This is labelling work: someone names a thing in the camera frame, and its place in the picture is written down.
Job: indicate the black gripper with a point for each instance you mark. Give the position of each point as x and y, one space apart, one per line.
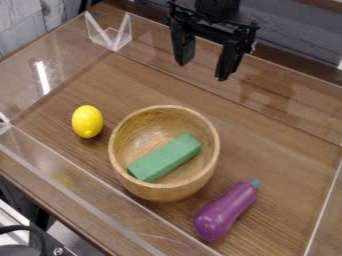
215 20

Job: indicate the purple toy eggplant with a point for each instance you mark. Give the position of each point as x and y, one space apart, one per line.
216 217

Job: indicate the brown wooden bowl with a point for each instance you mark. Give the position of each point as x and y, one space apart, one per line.
146 130

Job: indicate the yellow toy lemon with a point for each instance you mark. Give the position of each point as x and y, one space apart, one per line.
87 121

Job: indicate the green rectangular block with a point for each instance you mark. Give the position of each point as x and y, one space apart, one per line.
159 162

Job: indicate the clear acrylic corner bracket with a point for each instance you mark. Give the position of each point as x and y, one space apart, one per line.
110 38

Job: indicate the clear acrylic tray wall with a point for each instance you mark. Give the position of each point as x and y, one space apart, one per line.
278 119

